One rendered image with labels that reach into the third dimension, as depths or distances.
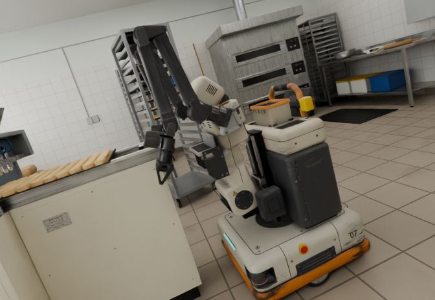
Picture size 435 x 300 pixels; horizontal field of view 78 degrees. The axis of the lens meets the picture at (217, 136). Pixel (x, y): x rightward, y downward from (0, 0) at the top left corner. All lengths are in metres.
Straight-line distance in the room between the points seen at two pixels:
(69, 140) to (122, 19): 2.51
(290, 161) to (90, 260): 1.08
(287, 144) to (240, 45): 3.86
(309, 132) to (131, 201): 0.93
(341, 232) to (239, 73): 3.82
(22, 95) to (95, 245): 4.77
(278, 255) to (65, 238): 1.01
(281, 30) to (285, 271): 4.55
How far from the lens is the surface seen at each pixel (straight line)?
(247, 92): 4.97
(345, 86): 5.81
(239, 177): 1.40
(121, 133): 5.70
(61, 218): 1.50
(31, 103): 6.00
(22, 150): 1.98
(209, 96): 1.31
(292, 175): 1.35
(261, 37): 5.21
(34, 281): 1.60
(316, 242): 1.49
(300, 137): 1.33
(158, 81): 1.14
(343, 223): 1.56
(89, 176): 1.43
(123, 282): 1.63
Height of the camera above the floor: 1.10
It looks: 10 degrees down
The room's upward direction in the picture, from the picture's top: 17 degrees counter-clockwise
